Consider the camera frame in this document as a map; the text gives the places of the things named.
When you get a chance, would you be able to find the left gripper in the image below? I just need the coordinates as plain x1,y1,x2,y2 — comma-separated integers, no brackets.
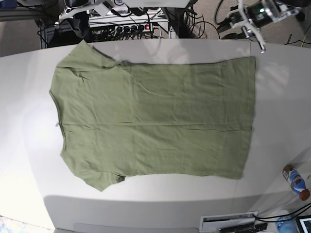
227,0,267,53

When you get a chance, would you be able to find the green T-shirt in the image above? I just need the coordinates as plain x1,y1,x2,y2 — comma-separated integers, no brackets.
49,42,256,191

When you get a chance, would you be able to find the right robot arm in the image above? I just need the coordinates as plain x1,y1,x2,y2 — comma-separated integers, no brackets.
58,0,116,23

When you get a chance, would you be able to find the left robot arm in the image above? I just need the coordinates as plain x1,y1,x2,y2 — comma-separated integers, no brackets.
225,0,311,53

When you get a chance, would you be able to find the brown bottle blue label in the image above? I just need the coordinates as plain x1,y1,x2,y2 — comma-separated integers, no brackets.
282,165,310,201

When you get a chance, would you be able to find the white tray with black device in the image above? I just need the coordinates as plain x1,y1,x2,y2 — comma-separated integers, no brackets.
199,211,259,233

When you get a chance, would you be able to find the laptop screen corner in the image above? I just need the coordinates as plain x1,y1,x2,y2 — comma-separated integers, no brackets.
296,215,311,233

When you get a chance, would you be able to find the blue water bottle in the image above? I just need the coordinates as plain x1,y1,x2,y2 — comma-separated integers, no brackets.
275,216,298,233

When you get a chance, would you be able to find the yellow floor cable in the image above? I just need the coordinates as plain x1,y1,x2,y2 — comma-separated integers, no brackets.
300,24,311,49

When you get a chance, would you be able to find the white power strip red switch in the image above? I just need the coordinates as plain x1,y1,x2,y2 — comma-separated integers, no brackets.
115,23,154,33

